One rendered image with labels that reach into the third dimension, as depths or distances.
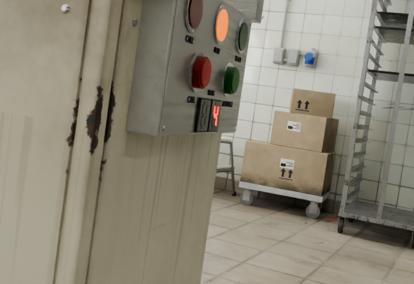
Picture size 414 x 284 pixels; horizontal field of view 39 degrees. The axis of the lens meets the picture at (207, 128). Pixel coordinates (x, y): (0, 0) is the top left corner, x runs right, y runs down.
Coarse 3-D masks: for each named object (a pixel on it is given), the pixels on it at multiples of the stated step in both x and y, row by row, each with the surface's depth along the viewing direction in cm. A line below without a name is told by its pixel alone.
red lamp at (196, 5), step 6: (192, 0) 50; (198, 0) 51; (192, 6) 50; (198, 6) 51; (192, 12) 50; (198, 12) 51; (192, 18) 50; (198, 18) 52; (192, 24) 50; (198, 24) 52
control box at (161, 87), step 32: (160, 0) 48; (160, 32) 48; (192, 32) 51; (160, 64) 48; (192, 64) 52; (224, 64) 62; (160, 96) 48; (192, 96) 54; (224, 96) 63; (128, 128) 49; (160, 128) 48; (192, 128) 55; (224, 128) 65
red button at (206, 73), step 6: (198, 60) 53; (204, 60) 53; (198, 66) 52; (204, 66) 53; (210, 66) 54; (198, 72) 52; (204, 72) 53; (210, 72) 55; (198, 78) 53; (204, 78) 53; (198, 84) 53; (204, 84) 54
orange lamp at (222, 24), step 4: (224, 12) 58; (220, 16) 57; (224, 16) 58; (220, 20) 57; (224, 20) 59; (220, 24) 57; (224, 24) 59; (220, 28) 58; (224, 28) 59; (220, 32) 58; (224, 32) 59; (220, 36) 58; (224, 36) 59; (220, 40) 58
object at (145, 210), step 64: (0, 0) 47; (64, 0) 45; (128, 0) 46; (0, 64) 47; (64, 64) 45; (128, 64) 47; (0, 128) 47; (64, 128) 45; (0, 192) 47; (64, 192) 45; (128, 192) 51; (192, 192) 67; (0, 256) 47; (64, 256) 45; (128, 256) 53; (192, 256) 71
